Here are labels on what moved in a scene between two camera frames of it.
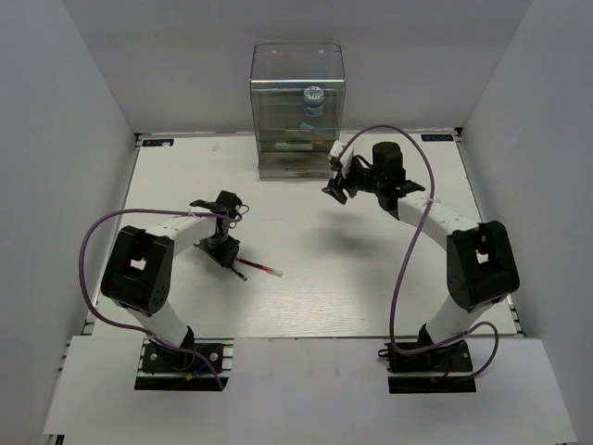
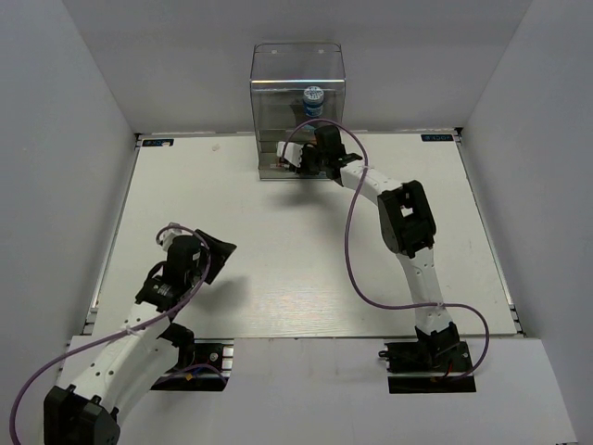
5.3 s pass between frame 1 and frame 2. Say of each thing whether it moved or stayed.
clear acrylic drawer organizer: stayed
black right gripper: moved
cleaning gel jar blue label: stayed
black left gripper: moved
